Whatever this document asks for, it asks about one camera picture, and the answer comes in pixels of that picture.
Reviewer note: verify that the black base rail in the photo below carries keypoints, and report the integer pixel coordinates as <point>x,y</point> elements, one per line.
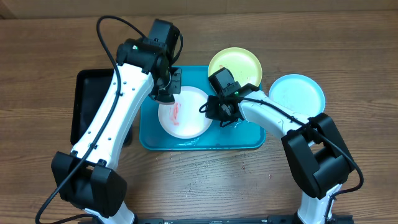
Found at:
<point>273,219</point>

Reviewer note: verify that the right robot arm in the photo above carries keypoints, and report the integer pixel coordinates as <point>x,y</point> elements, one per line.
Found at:
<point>318,158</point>

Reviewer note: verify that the green and pink sponge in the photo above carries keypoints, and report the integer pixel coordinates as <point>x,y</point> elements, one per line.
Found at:
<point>167,99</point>

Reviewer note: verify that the yellow green plate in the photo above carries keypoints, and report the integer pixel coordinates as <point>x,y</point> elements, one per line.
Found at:
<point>244,65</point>

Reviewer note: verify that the black plastic tray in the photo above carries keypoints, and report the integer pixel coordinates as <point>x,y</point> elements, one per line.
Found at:
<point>91,88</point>

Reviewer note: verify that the white plate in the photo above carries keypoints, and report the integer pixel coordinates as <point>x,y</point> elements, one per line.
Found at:
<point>183,119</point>

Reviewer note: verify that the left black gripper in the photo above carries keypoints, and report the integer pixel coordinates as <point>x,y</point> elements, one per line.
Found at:
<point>175,86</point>

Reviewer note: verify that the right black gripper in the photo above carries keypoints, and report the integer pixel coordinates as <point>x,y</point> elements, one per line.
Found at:
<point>214,104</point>

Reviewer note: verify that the light blue plate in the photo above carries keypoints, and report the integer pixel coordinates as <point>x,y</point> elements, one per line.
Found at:
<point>298,93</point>

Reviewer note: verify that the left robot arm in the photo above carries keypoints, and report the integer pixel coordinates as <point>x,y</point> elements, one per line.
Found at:
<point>86,177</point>

